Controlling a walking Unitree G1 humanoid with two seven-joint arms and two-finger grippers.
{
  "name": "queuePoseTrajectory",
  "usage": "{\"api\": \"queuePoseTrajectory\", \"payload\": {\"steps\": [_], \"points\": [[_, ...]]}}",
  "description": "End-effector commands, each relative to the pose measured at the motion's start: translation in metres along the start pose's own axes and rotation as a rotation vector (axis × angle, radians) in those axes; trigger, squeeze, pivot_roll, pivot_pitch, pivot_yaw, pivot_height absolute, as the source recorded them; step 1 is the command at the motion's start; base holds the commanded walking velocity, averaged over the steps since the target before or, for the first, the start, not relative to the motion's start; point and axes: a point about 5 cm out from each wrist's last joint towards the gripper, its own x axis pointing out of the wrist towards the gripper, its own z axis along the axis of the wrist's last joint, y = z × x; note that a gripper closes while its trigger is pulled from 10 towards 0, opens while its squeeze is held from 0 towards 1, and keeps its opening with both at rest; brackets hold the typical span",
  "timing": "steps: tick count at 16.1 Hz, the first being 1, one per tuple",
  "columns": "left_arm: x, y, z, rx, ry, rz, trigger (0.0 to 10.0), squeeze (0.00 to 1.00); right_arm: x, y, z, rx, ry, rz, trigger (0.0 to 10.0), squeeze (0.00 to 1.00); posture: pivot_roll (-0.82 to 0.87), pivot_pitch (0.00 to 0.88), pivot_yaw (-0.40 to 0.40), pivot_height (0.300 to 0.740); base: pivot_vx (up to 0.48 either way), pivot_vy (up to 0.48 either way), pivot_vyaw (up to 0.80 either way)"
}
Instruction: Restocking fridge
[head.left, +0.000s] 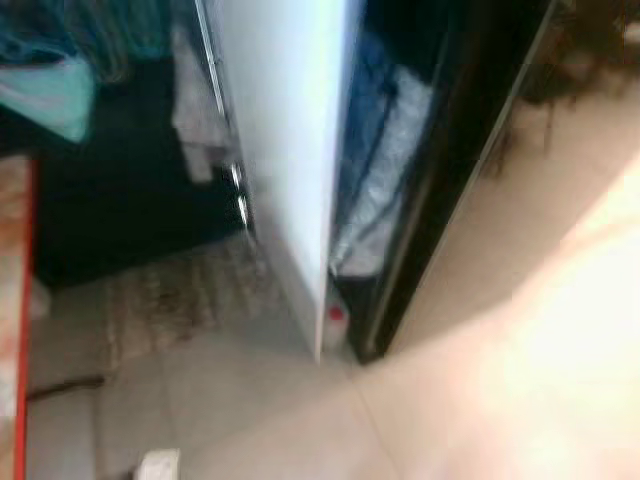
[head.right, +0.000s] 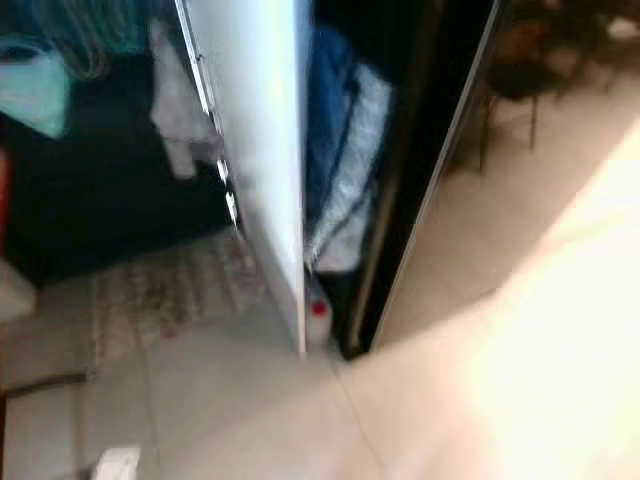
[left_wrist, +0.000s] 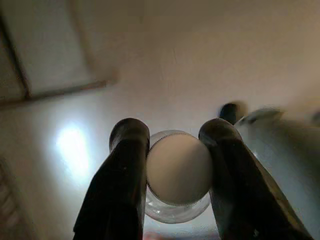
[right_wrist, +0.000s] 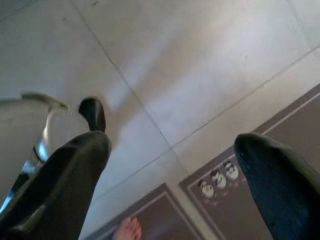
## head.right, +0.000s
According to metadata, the tall fridge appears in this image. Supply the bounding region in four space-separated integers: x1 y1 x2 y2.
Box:
345 0 506 359

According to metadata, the teal bag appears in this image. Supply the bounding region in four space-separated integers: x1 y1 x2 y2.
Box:
0 40 73 139

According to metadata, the speckled floor mat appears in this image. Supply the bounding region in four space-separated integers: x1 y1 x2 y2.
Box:
90 228 276 361

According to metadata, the grey floor mat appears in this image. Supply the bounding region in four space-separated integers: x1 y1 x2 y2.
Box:
0 372 91 480

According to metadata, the dark teal hanging cloth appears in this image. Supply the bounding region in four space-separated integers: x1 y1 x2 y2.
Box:
0 0 161 79

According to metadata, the white hanging cloth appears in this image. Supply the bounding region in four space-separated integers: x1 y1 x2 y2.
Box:
150 20 226 181

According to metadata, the white cupboard side panel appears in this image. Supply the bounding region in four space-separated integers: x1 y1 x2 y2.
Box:
175 0 316 356

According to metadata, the red capped bottle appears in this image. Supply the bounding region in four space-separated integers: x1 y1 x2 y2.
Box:
305 295 333 349

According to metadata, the bubble wrap sheet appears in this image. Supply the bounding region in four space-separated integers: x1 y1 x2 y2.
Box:
305 62 394 273

